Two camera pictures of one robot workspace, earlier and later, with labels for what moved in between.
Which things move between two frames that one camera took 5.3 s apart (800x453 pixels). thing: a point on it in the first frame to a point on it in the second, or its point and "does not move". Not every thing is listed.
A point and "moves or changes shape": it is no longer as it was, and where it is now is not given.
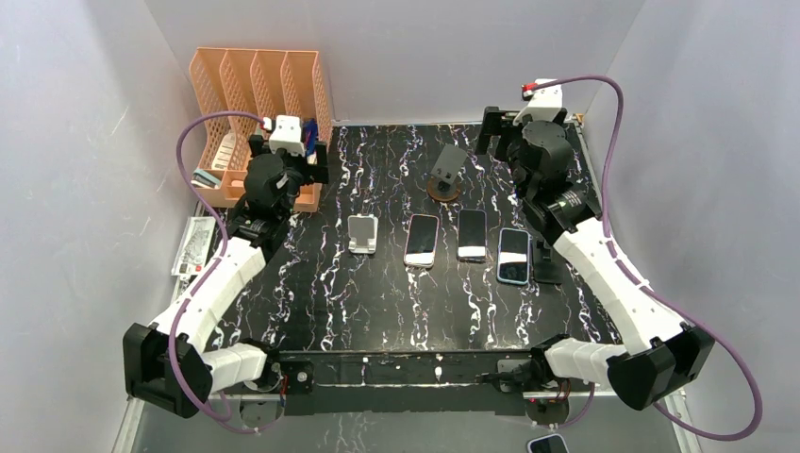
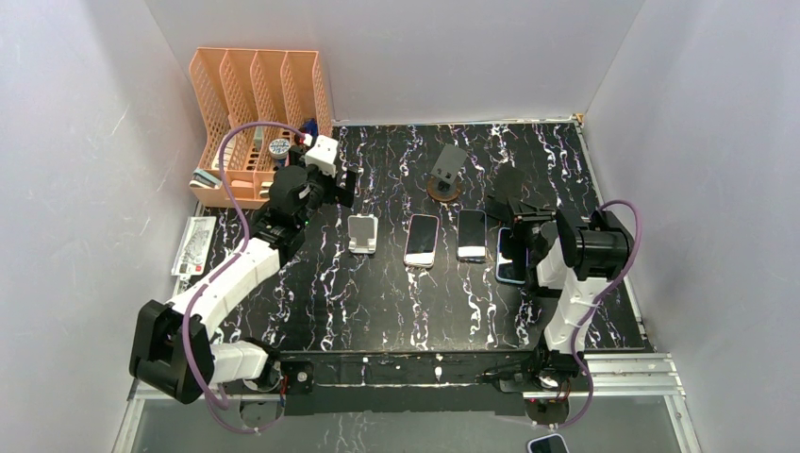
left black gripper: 312,174 to 342,196
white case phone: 422,241 does not move
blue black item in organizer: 309,133 does not move
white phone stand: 362,231 does not move
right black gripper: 498,124 to 525,214
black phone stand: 547,271 moves or changes shape
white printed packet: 193,247 does not move
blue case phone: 514,258 does not move
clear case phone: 472,236 does not move
